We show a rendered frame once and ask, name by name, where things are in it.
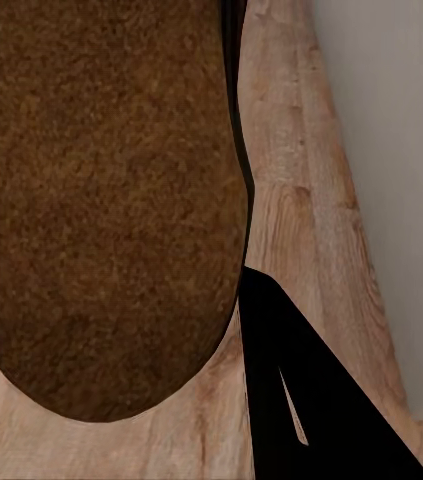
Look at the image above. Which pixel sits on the sandal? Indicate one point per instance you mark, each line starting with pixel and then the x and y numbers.
pixel 126 198

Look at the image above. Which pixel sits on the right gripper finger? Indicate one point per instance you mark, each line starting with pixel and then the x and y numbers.
pixel 349 439

